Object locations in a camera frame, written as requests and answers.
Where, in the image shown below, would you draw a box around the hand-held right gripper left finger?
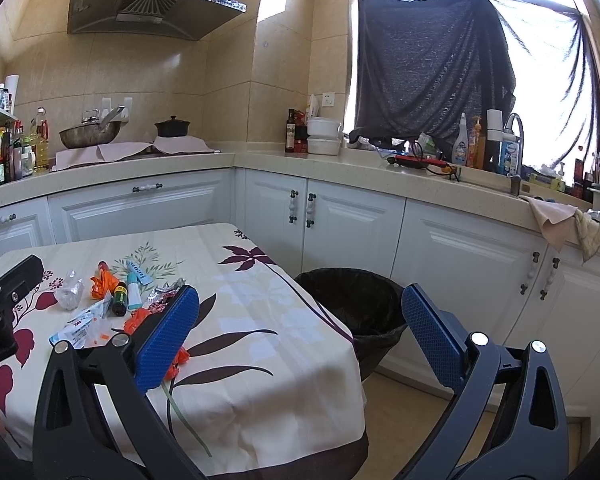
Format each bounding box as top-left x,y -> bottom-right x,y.
32,284 -> 211,480

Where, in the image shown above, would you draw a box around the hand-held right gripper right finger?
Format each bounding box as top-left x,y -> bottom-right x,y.
395,284 -> 571,480

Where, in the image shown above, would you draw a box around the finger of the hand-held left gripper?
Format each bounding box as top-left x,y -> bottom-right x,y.
0,255 -> 45,336

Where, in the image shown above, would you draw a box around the silver foil wrapper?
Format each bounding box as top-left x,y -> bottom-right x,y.
146,278 -> 186,307

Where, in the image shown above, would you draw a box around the clear plastic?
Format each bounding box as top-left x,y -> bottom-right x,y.
54,269 -> 85,309

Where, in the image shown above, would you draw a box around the green label dark bottle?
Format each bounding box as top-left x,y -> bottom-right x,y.
111,282 -> 129,317

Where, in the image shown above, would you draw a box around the light blue printed tube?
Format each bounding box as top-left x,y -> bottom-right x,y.
124,259 -> 152,286

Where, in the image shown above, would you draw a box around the white blue toothpaste tube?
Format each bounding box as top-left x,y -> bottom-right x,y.
49,294 -> 114,350

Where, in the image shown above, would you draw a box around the black trash can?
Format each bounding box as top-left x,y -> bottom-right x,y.
294,267 -> 408,382

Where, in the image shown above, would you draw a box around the small orange wrapper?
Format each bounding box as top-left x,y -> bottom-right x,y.
90,261 -> 119,302

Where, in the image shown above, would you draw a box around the floral tablecloth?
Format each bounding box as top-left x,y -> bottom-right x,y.
0,222 -> 370,480

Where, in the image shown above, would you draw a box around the row of condiment bottles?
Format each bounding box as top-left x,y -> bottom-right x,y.
0,67 -> 51,192

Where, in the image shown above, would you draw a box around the white kitchen cabinets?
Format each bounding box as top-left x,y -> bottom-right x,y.
0,167 -> 600,418

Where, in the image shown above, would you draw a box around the pink cloth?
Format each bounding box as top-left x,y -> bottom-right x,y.
50,141 -> 157,173
151,135 -> 222,156

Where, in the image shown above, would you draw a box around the steel wok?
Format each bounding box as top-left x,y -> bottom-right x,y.
58,106 -> 122,150

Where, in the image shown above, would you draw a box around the pink hand towel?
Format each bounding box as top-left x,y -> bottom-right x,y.
520,195 -> 579,254

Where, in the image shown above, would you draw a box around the red power strip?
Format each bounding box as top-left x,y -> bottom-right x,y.
387,154 -> 453,171

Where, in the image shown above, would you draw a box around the cream dish cloth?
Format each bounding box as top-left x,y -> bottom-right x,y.
574,208 -> 600,263

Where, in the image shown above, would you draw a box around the white spray bottle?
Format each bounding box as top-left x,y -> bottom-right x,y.
451,113 -> 470,167

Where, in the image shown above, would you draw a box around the yellow sponge packs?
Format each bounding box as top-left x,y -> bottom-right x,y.
525,162 -> 566,193

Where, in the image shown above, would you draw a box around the orange dish soap bottle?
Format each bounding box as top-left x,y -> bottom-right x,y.
469,116 -> 485,170

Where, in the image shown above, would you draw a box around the blue detergent pack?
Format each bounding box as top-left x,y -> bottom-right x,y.
497,140 -> 521,176

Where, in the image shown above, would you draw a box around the black clay pot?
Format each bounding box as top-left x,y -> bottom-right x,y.
154,115 -> 192,139

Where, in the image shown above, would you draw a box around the beige speckled countertop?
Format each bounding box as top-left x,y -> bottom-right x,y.
0,147 -> 600,261

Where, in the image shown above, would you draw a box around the white lidded bowl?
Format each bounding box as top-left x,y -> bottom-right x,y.
306,117 -> 343,139
307,136 -> 342,156

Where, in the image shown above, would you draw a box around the white water purifier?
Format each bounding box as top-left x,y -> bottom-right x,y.
485,108 -> 506,173

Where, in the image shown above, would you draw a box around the steel faucet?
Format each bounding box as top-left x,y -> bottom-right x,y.
502,112 -> 526,196

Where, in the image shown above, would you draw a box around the red packet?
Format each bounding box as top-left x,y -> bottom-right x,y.
295,110 -> 310,153

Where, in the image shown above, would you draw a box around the dark curtain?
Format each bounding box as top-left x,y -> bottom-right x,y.
349,0 -> 517,148

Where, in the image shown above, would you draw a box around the steel range hood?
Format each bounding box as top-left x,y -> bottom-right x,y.
67,0 -> 248,42

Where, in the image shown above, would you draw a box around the white wall hook rack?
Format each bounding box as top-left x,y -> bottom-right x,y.
101,96 -> 133,122

